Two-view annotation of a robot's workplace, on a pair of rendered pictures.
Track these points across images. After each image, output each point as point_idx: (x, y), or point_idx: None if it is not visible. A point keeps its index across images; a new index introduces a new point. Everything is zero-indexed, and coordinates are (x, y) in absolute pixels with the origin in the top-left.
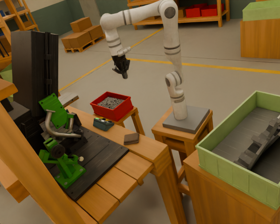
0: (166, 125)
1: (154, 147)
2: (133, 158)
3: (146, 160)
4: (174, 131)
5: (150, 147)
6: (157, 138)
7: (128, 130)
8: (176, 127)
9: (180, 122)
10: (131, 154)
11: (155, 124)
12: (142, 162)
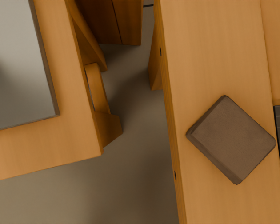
0: (52, 95)
1: (201, 10)
2: None
3: (263, 4)
4: (57, 48)
5: (213, 26)
6: (100, 135)
7: (193, 214)
8: (40, 42)
9: (3, 46)
10: (275, 84)
11: (66, 159)
12: (278, 6)
